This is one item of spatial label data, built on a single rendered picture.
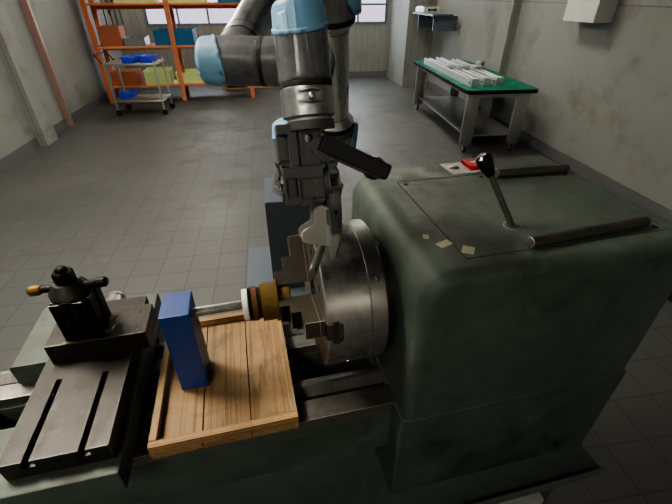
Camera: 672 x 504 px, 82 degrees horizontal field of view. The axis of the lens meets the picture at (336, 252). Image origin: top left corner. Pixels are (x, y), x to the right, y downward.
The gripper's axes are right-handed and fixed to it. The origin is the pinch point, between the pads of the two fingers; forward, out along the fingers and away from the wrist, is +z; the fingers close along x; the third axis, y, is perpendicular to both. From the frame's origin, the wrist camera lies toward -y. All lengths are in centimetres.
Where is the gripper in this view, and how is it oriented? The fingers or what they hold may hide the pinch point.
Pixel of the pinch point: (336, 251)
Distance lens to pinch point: 61.9
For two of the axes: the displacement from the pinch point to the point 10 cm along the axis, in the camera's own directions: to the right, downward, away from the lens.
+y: -9.7, 1.4, -1.9
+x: 2.2, 2.3, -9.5
